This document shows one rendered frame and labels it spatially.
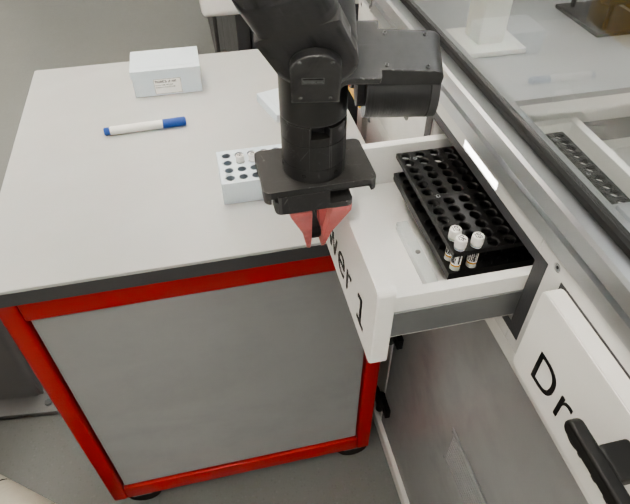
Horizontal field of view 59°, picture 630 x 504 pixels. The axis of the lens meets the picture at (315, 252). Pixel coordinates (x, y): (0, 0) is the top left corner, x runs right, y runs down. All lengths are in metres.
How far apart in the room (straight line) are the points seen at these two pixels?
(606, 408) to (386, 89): 0.29
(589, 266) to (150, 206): 0.60
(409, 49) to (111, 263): 0.50
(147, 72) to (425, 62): 0.74
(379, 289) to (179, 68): 0.72
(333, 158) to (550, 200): 0.19
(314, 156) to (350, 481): 1.03
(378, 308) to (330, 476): 0.94
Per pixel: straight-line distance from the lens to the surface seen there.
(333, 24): 0.36
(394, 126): 0.87
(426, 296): 0.54
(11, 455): 1.60
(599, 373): 0.48
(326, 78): 0.39
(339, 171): 0.50
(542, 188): 0.53
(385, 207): 0.71
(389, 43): 0.44
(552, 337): 0.52
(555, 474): 0.66
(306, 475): 1.40
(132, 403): 1.04
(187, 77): 1.11
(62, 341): 0.90
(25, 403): 1.65
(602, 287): 0.49
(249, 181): 0.81
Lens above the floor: 1.29
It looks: 45 degrees down
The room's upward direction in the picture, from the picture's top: straight up
